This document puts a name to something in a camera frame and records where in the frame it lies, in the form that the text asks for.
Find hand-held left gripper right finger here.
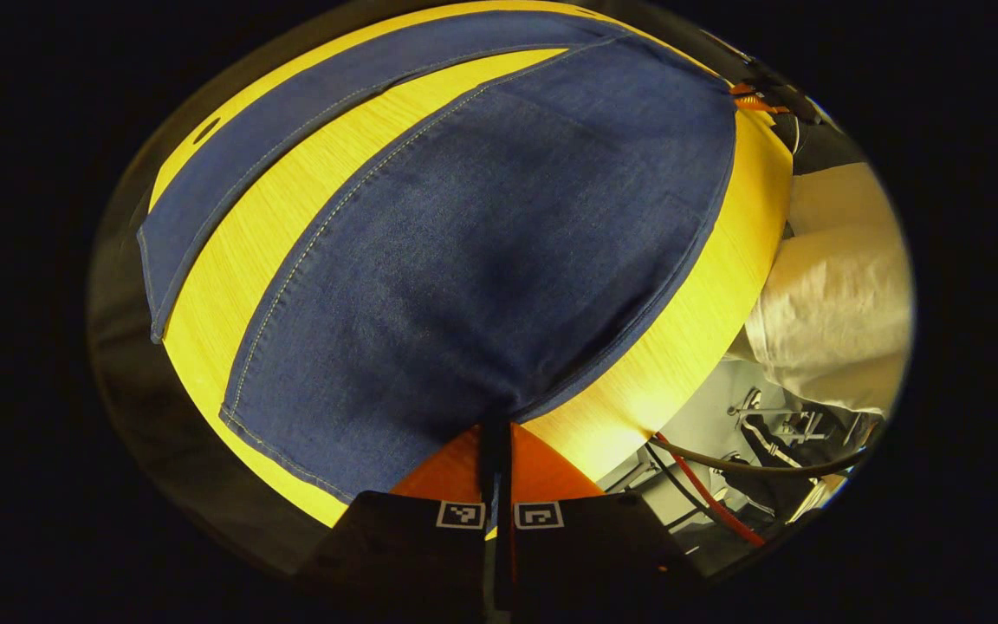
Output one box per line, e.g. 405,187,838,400
496,420,710,624

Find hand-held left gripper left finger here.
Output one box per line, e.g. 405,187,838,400
295,423,500,624

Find blue denim jeans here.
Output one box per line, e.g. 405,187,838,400
137,9,738,505

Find person's white clothing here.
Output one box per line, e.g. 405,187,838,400
724,160,914,417

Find red cable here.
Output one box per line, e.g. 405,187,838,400
655,432,767,549

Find thick black cable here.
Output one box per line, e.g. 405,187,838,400
646,432,874,479

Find grey metal frame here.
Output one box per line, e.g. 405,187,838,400
720,386,868,525

